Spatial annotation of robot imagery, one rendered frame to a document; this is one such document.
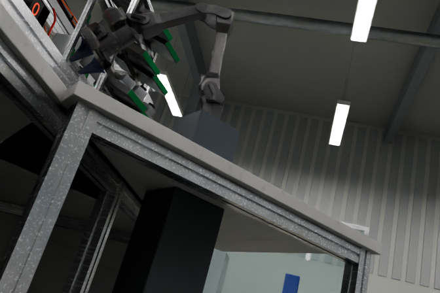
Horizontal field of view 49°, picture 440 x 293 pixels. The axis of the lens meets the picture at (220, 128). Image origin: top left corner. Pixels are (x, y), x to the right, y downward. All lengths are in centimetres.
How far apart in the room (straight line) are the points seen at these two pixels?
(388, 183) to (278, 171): 222
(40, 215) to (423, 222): 972
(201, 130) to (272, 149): 920
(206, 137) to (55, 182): 53
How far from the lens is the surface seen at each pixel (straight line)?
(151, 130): 94
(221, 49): 150
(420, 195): 1048
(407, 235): 1019
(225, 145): 133
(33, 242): 86
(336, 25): 717
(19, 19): 96
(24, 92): 87
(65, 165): 89
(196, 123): 129
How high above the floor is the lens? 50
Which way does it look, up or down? 24 degrees up
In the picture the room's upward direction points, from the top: 16 degrees clockwise
